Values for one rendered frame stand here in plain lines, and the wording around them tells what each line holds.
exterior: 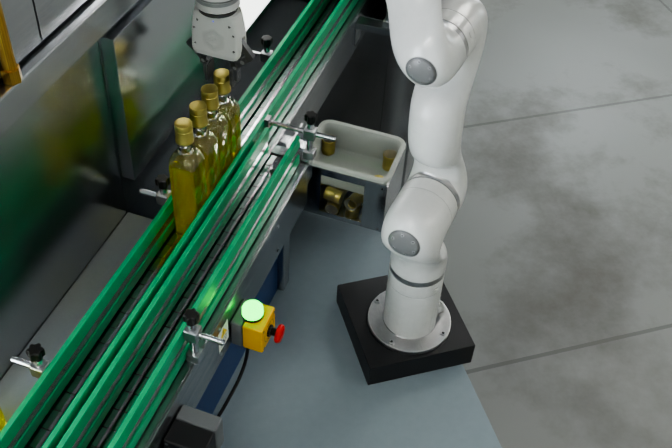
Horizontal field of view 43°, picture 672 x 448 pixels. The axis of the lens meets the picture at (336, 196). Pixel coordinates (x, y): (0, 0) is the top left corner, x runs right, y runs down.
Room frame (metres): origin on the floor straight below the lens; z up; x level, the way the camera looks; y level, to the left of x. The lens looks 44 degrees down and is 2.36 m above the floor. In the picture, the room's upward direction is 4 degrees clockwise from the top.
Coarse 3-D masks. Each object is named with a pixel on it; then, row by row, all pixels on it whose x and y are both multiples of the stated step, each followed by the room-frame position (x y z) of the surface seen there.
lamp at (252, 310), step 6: (252, 300) 1.09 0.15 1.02; (246, 306) 1.07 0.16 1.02; (252, 306) 1.07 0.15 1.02; (258, 306) 1.07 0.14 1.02; (246, 312) 1.06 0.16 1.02; (252, 312) 1.06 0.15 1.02; (258, 312) 1.06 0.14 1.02; (246, 318) 1.05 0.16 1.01; (252, 318) 1.05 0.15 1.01; (258, 318) 1.06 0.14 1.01
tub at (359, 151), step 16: (320, 128) 1.65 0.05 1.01; (336, 128) 1.68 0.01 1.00; (352, 128) 1.67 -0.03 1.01; (320, 144) 1.64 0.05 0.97; (336, 144) 1.67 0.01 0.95; (352, 144) 1.66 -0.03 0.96; (368, 144) 1.65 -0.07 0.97; (384, 144) 1.64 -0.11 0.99; (400, 144) 1.62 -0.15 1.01; (320, 160) 1.61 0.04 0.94; (336, 160) 1.62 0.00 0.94; (352, 160) 1.62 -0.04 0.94; (368, 160) 1.63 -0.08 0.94; (368, 176) 1.49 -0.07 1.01; (384, 176) 1.57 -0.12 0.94
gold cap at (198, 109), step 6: (192, 102) 1.31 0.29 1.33; (198, 102) 1.31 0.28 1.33; (204, 102) 1.32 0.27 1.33; (192, 108) 1.30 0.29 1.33; (198, 108) 1.30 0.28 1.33; (204, 108) 1.30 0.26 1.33; (192, 114) 1.29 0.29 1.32; (198, 114) 1.29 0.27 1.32; (204, 114) 1.30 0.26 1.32; (192, 120) 1.29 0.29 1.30; (198, 120) 1.29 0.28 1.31; (204, 120) 1.30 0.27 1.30; (198, 126) 1.29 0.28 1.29; (204, 126) 1.29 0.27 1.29
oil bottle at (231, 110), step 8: (224, 104) 1.40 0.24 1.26; (232, 104) 1.41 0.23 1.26; (224, 112) 1.39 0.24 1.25; (232, 112) 1.40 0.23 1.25; (232, 120) 1.39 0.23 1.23; (240, 120) 1.43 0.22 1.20; (232, 128) 1.39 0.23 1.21; (240, 128) 1.43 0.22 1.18; (232, 136) 1.39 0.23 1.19; (240, 136) 1.43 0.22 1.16; (232, 144) 1.39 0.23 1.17; (240, 144) 1.43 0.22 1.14; (232, 152) 1.39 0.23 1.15; (232, 160) 1.39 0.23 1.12
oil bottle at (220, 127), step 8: (208, 120) 1.35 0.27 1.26; (216, 120) 1.35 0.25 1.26; (224, 120) 1.36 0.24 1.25; (208, 128) 1.34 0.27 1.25; (216, 128) 1.34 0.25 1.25; (224, 128) 1.36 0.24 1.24; (224, 136) 1.35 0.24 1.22; (224, 144) 1.35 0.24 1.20; (224, 152) 1.35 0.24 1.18; (224, 160) 1.35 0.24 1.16; (224, 168) 1.35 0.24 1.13
